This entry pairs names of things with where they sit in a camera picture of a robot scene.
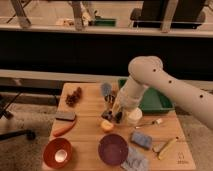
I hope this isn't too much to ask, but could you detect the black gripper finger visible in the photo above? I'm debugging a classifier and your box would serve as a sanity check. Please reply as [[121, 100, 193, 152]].
[[115, 112, 123, 123]]

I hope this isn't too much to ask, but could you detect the orange bowl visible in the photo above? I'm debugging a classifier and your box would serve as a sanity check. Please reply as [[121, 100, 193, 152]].
[[43, 138, 72, 169]]

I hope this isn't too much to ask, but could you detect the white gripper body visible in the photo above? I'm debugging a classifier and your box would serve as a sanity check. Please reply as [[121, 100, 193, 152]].
[[112, 97, 138, 116]]

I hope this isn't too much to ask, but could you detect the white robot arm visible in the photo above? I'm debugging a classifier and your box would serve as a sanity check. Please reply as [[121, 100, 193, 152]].
[[112, 56, 213, 130]]

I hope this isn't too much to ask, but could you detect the brown grape bunch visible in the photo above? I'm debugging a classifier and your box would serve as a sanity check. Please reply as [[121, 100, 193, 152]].
[[65, 87, 82, 107]]

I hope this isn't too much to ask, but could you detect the green tray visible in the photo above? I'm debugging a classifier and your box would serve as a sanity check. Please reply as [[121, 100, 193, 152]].
[[118, 77, 174, 114]]

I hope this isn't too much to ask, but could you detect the small beige block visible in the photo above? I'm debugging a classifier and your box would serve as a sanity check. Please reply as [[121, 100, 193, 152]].
[[153, 144, 164, 153]]

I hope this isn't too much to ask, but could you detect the grey blue cloth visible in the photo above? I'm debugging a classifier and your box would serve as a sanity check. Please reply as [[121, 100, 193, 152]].
[[121, 146, 149, 171]]

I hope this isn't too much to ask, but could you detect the black office chair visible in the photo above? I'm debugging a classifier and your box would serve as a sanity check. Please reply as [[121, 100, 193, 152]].
[[130, 0, 206, 29]]

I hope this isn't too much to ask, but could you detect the purple bowl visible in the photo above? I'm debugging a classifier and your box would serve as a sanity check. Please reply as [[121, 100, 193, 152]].
[[98, 134, 129, 166]]

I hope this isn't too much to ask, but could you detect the white plastic cup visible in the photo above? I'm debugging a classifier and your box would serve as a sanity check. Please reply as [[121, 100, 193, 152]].
[[127, 108, 143, 126]]

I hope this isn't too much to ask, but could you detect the white cup in orange bowl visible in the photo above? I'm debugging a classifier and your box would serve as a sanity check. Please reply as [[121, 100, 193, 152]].
[[55, 149, 67, 163]]

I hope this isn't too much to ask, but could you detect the yellow orange fruit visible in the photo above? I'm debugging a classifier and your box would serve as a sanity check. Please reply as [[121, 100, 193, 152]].
[[101, 120, 114, 132]]

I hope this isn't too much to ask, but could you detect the blue sponge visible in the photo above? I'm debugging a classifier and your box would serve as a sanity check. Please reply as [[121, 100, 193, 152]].
[[131, 131, 152, 150]]

